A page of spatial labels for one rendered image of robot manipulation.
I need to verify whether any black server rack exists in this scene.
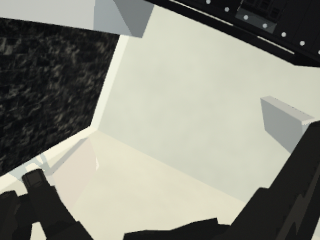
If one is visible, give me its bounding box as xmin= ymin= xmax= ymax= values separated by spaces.
xmin=145 ymin=0 xmax=320 ymax=68

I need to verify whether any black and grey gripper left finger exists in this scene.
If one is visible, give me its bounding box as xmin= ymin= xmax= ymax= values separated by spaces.
xmin=0 ymin=137 xmax=99 ymax=240

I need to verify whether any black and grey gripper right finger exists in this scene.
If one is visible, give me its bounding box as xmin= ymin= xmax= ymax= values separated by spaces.
xmin=211 ymin=96 xmax=320 ymax=240

